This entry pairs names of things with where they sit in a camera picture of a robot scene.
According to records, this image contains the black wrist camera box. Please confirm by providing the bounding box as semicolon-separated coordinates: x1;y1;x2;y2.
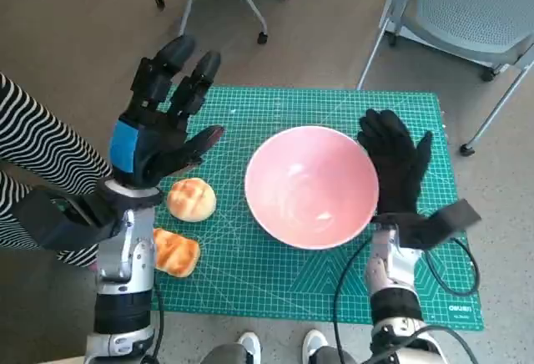
399;199;483;252
16;186;118;253

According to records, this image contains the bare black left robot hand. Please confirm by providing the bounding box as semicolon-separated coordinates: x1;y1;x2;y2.
108;34;226;188

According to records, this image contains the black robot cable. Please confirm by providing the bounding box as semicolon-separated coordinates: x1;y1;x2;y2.
332;236;375;364
144;286;167;364
423;234;481;296

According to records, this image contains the white and black shoe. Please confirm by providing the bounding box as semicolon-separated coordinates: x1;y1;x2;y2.
302;329;329;364
237;330;263;364

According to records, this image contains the grey mesh chair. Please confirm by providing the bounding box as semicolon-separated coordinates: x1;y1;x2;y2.
356;0;534;155

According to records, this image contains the round toy bread bun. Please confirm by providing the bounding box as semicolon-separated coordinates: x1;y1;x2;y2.
166;178;217;223

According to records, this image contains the grey leg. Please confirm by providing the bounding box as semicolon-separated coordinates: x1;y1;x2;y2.
312;346;355;364
202;342;251;364

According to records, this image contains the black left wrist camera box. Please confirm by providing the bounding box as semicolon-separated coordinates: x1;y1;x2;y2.
16;186;118;253

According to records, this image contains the pink bowl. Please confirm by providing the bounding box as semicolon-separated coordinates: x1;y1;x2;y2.
244;125;380;250

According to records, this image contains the person in striped clothing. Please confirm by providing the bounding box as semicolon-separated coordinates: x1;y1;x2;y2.
0;72;116;268

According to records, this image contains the grey chair with casters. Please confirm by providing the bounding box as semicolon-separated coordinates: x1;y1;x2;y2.
153;0;269;44

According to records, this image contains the long toy bread loaf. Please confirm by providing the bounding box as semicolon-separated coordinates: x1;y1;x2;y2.
152;228;201;277

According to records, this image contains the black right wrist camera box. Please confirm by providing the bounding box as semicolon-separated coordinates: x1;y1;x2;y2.
399;199;483;252

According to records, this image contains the green cutting mat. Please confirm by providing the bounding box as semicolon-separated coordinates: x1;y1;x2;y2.
145;83;487;332

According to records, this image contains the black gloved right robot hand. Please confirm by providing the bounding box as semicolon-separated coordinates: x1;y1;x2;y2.
357;109;434;215

